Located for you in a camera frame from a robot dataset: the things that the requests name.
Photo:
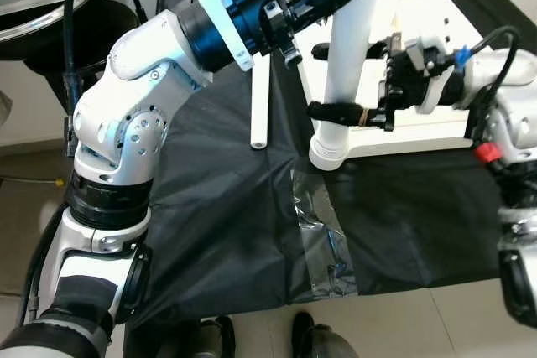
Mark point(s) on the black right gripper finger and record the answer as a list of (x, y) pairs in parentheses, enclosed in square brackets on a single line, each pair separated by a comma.
[(322, 51), (336, 113)]

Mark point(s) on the white plastic table leg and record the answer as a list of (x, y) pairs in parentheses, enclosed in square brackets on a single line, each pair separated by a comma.
[(348, 77), (260, 106)]

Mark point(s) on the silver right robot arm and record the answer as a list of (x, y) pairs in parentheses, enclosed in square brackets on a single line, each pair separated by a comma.
[(512, 81)]

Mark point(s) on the white plastic table top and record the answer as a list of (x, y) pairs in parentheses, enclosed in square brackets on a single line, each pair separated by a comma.
[(428, 142)]

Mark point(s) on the black table cloth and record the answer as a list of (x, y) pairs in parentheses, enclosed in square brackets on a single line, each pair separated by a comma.
[(235, 224)]

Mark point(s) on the black round stool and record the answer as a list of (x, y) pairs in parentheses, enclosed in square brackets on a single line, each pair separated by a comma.
[(50, 48)]

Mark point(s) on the grey robot left foot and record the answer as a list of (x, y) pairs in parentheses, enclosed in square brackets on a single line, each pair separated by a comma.
[(210, 341)]

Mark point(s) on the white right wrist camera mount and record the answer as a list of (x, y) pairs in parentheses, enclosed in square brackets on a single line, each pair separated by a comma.
[(445, 81)]

